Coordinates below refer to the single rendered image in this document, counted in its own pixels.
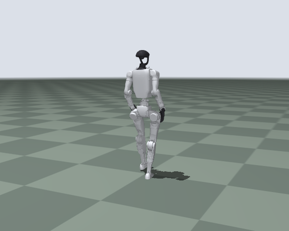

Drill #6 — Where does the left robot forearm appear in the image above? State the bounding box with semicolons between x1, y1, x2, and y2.
124;95;135;110

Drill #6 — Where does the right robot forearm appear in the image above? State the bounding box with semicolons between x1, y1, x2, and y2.
155;89;166;111

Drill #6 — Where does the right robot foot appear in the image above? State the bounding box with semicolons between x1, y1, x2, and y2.
145;172;154;180

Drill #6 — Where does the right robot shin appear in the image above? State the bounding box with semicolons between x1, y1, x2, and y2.
147;142;156;174

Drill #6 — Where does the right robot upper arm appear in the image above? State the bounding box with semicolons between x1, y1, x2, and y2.
150;70;160;96

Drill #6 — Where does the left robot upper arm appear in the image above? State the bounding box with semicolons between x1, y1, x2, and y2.
124;70;133;96

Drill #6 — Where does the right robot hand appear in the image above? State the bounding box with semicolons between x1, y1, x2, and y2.
160;108;165;123

